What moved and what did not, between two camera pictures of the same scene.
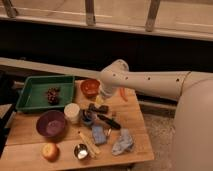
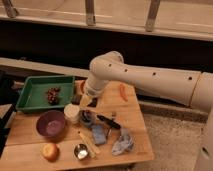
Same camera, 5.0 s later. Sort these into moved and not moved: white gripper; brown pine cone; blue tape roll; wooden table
Moved: white gripper
Not moved: blue tape roll; brown pine cone; wooden table
